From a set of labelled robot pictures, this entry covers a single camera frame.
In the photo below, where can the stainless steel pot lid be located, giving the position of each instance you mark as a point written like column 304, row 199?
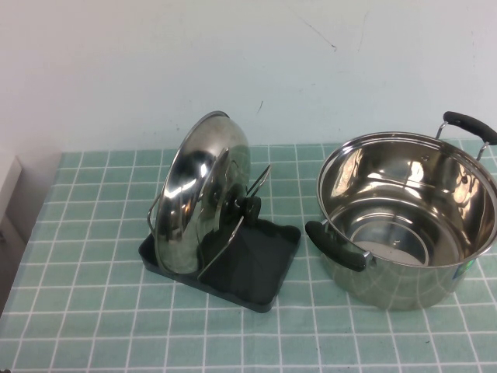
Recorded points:
column 194, row 175

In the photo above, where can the green white checkered tablecloth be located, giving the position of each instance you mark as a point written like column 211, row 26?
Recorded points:
column 77, row 311

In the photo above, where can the white box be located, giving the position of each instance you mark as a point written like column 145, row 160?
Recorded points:
column 9, row 182

